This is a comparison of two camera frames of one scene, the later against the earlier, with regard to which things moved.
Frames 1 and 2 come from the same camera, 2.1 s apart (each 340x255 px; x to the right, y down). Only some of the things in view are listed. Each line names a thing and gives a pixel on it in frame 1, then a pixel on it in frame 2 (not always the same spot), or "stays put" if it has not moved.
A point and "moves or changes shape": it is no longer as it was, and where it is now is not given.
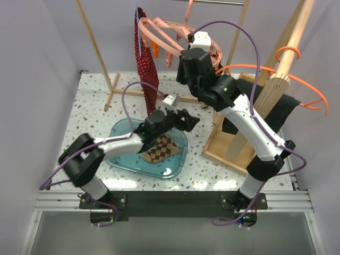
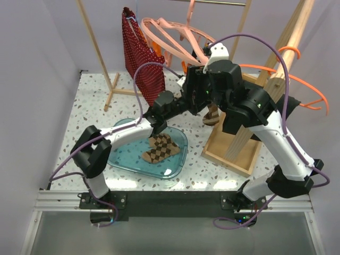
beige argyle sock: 203,105 moves or changes shape
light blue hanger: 138,27 → 135,19
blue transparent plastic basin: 135,164 stays put
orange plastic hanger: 309,104 stays put
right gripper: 180,78 → 195,75
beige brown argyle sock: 166,146 stays put
